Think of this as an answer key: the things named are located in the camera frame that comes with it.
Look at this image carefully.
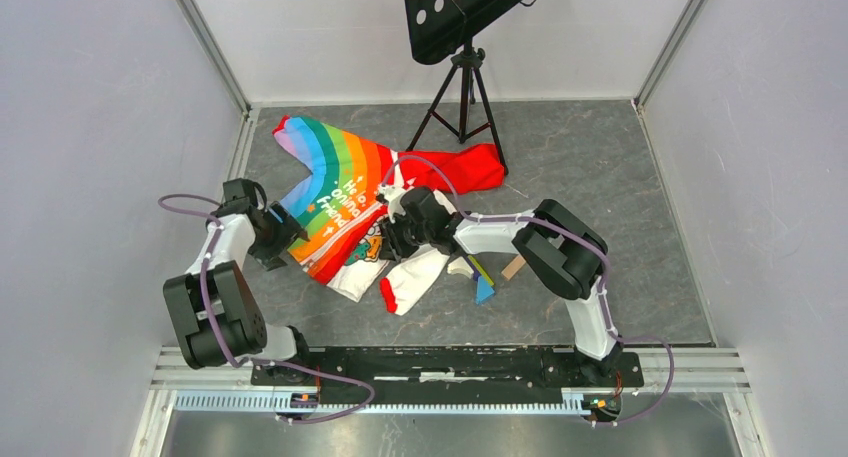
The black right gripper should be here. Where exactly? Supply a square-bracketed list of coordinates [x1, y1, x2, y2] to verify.
[377, 208, 432, 263]

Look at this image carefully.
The rainbow cartoon zip jacket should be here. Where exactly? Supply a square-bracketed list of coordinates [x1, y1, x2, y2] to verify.
[273, 115, 506, 315]

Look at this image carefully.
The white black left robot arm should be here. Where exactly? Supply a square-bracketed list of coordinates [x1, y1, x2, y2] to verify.
[163, 178, 314, 385]

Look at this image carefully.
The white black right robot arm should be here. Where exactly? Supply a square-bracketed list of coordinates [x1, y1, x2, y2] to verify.
[377, 186, 619, 385]

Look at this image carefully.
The yellow green flat block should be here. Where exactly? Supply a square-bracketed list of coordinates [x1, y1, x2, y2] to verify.
[466, 255, 494, 287]

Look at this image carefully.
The blue triangular block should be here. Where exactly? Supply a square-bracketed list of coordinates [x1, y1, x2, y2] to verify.
[475, 276, 496, 305]

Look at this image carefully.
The flat wooden plank block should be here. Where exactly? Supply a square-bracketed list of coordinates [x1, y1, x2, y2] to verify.
[501, 255, 526, 281]

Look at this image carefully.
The black music stand tripod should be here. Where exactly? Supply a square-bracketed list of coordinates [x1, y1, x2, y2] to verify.
[404, 0, 535, 173]

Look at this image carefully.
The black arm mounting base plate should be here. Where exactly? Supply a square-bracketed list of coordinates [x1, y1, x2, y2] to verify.
[251, 346, 645, 405]

